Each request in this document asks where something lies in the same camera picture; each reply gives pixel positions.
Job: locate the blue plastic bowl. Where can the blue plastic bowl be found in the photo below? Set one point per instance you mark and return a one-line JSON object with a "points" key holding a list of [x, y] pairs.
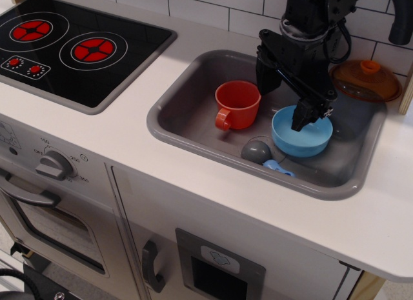
{"points": [[311, 140]]}

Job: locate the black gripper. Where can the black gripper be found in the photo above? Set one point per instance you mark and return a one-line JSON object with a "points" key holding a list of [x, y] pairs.
{"points": [[303, 67]]}

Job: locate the grey and blue toy spoon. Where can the grey and blue toy spoon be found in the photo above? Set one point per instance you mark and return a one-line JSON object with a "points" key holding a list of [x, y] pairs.
{"points": [[259, 152]]}

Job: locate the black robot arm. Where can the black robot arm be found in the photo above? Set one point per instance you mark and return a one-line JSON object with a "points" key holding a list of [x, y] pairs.
{"points": [[314, 20]]}

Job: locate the white toy oven door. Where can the white toy oven door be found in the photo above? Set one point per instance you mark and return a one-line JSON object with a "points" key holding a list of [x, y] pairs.
{"points": [[80, 235]]}

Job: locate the black base plate with screw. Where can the black base plate with screw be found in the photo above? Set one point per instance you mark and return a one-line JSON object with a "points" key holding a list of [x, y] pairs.
{"points": [[47, 288]]}

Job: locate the grey oven door handle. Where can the grey oven door handle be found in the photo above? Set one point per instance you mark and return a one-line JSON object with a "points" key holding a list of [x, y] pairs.
{"points": [[43, 199]]}

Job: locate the orange plastic cup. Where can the orange plastic cup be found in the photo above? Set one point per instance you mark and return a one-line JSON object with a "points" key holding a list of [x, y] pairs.
{"points": [[238, 104]]}

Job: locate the white cabinet door with panel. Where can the white cabinet door with panel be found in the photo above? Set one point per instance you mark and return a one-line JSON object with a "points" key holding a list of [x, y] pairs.
{"points": [[208, 251]]}

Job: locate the dark grey toy faucet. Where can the dark grey toy faucet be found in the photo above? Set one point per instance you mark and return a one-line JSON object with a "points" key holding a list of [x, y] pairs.
{"points": [[401, 29]]}

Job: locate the grey oven knob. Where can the grey oven knob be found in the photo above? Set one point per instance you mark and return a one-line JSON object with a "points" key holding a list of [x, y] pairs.
{"points": [[54, 165]]}

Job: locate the orange transparent pot lid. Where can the orange transparent pot lid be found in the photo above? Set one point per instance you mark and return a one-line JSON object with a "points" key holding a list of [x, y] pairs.
{"points": [[366, 80]]}

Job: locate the grey cabinet door handle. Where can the grey cabinet door handle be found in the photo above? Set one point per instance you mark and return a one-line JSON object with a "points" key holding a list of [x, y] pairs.
{"points": [[155, 281]]}

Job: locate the black toy stove top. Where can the black toy stove top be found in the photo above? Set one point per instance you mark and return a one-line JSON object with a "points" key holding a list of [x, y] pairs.
{"points": [[75, 56]]}

